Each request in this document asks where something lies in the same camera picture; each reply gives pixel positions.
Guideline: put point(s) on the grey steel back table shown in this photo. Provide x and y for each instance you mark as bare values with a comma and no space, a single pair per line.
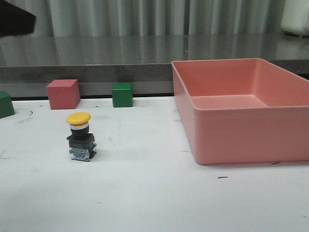
29,64

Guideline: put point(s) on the pink plastic bin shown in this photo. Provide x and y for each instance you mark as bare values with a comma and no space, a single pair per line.
242,110

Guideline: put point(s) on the pink wooden cube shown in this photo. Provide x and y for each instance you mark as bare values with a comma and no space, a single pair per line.
63,94

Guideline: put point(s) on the yellow push button switch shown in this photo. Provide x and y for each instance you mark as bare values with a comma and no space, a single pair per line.
82,145

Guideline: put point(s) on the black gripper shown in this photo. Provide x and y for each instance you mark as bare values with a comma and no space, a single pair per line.
15,21

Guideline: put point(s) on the green block at left edge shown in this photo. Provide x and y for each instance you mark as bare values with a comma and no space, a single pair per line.
6,105

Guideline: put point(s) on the green wooden cube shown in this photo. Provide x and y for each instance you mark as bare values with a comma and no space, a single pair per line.
122,95

